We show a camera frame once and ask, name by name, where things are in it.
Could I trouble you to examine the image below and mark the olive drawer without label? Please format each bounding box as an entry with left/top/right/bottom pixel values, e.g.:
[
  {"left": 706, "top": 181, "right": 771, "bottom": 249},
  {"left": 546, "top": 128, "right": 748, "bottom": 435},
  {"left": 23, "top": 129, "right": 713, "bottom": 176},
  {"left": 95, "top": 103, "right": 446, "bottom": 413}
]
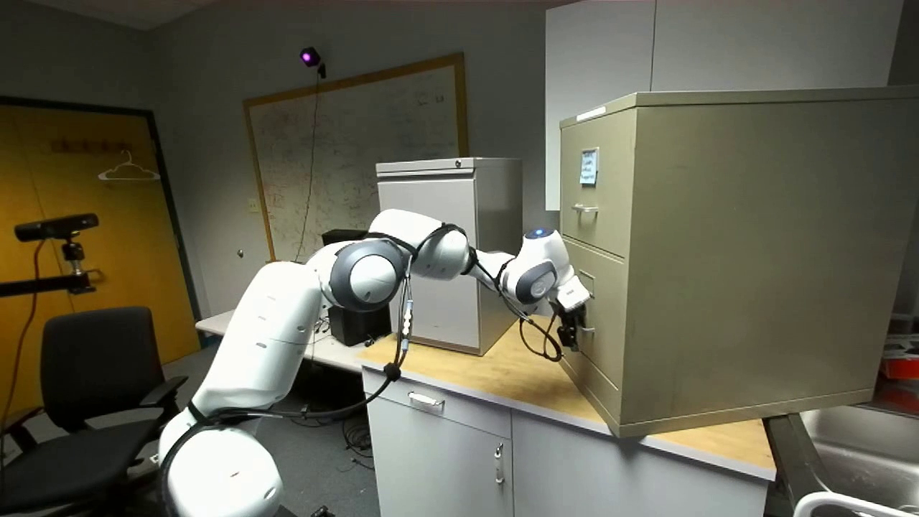
[{"left": 559, "top": 237, "right": 628, "bottom": 426}]

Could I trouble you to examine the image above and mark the olive drawer with paper label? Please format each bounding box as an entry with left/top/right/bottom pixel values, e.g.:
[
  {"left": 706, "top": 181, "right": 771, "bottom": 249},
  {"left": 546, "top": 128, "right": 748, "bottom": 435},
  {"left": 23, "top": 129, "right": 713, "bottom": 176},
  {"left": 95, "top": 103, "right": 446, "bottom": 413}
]
[{"left": 559, "top": 108, "right": 639, "bottom": 260}]

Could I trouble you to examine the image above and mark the grey metal file cabinet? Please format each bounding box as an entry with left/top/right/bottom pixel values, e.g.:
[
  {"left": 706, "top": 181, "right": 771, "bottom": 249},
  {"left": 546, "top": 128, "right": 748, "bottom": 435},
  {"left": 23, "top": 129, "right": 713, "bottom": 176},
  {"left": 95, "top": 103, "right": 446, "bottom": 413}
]
[{"left": 375, "top": 157, "right": 524, "bottom": 358}]

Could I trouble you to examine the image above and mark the grey counter drawer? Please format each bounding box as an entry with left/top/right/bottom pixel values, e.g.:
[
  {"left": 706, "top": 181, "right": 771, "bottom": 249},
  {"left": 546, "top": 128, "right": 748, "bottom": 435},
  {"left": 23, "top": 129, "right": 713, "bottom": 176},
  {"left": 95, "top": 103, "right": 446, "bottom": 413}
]
[{"left": 362, "top": 368, "right": 513, "bottom": 439}]

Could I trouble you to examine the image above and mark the olive metal file cabinet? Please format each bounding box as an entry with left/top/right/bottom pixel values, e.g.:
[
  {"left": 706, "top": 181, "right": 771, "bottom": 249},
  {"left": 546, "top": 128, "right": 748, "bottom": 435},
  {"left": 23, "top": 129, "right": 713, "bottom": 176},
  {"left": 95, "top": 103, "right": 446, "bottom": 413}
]
[{"left": 559, "top": 86, "right": 919, "bottom": 439}]

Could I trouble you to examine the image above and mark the wide grey counter door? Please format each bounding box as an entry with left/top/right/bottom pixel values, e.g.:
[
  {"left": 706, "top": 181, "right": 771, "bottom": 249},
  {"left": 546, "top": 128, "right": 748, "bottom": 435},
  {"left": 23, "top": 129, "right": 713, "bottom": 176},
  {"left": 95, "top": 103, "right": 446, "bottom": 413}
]
[{"left": 510, "top": 412, "right": 770, "bottom": 517}]

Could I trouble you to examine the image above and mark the narrow grey counter door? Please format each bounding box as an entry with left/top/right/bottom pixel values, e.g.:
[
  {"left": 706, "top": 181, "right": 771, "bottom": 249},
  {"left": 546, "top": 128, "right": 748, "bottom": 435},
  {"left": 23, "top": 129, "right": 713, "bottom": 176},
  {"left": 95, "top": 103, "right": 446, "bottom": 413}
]
[{"left": 365, "top": 397, "right": 515, "bottom": 517}]

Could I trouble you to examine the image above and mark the black box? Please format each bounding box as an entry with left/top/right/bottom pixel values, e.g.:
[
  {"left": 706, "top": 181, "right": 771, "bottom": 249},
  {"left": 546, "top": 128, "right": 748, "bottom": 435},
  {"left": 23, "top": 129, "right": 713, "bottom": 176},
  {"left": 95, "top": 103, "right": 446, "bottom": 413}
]
[{"left": 321, "top": 228, "right": 393, "bottom": 348}]

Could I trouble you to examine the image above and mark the wood framed whiteboard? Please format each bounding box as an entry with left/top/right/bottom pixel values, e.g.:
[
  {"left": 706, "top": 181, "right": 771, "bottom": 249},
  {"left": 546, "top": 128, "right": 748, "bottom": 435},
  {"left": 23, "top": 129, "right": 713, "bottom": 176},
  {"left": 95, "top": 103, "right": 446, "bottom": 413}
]
[{"left": 242, "top": 52, "right": 470, "bottom": 264}]

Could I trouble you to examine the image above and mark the steel sink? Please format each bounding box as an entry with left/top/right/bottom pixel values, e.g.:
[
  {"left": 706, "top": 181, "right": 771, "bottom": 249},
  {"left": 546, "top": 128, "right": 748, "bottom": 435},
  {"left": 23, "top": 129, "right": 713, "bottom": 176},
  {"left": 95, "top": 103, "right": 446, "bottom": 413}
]
[{"left": 798, "top": 404, "right": 919, "bottom": 517}]

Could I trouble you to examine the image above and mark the white curved tube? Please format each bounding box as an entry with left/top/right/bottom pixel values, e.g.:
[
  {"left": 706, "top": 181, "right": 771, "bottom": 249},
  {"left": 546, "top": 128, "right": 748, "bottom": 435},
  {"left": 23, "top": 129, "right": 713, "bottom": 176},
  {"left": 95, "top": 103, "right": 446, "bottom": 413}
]
[{"left": 792, "top": 491, "right": 919, "bottom": 517}]

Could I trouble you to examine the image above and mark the red box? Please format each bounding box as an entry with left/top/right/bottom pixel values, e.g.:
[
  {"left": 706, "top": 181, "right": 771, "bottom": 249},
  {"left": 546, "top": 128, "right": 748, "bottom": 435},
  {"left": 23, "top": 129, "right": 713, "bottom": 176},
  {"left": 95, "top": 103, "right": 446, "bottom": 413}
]
[{"left": 879, "top": 333, "right": 919, "bottom": 381}]

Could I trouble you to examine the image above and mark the white desk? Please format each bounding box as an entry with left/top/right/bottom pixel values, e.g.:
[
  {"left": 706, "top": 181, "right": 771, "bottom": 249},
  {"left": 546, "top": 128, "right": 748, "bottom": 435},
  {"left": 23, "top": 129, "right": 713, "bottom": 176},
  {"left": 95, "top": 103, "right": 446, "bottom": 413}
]
[{"left": 195, "top": 309, "right": 368, "bottom": 375}]

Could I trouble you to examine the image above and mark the white clothes hanger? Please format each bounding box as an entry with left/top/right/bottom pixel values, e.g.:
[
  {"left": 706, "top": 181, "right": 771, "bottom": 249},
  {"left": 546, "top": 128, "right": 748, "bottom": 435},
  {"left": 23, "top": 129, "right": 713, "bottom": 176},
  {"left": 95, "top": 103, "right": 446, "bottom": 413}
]
[{"left": 98, "top": 149, "right": 162, "bottom": 182}]

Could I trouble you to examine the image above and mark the black office chair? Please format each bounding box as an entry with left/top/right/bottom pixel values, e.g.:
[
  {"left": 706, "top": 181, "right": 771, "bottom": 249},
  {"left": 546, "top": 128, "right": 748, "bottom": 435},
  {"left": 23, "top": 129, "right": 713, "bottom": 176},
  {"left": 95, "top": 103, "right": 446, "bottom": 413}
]
[{"left": 0, "top": 307, "right": 190, "bottom": 517}]

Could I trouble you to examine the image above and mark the yellow door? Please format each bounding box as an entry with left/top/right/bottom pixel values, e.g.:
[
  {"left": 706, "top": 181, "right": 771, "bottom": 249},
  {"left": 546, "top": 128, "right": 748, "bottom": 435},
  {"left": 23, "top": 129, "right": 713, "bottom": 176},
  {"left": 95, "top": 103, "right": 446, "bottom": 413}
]
[{"left": 0, "top": 103, "right": 202, "bottom": 426}]

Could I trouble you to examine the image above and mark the coil of black cable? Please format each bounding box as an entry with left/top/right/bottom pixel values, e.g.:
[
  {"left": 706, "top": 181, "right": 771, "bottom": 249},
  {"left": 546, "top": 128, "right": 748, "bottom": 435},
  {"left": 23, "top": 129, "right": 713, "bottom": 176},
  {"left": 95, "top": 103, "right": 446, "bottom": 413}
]
[{"left": 336, "top": 411, "right": 375, "bottom": 472}]

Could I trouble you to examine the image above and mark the white wall cabinet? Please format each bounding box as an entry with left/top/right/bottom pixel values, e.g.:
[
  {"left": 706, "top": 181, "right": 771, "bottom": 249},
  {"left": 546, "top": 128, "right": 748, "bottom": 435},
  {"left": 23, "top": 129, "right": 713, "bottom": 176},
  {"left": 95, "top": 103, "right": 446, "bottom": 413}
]
[{"left": 544, "top": 0, "right": 906, "bottom": 212}]

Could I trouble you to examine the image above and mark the camera on mount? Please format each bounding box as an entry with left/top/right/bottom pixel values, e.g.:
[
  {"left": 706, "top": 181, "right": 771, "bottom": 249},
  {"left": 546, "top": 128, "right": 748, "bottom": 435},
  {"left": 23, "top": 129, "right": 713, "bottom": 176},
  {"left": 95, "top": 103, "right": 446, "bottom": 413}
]
[
  {"left": 0, "top": 213, "right": 103, "bottom": 299},
  {"left": 299, "top": 46, "right": 328, "bottom": 80}
]

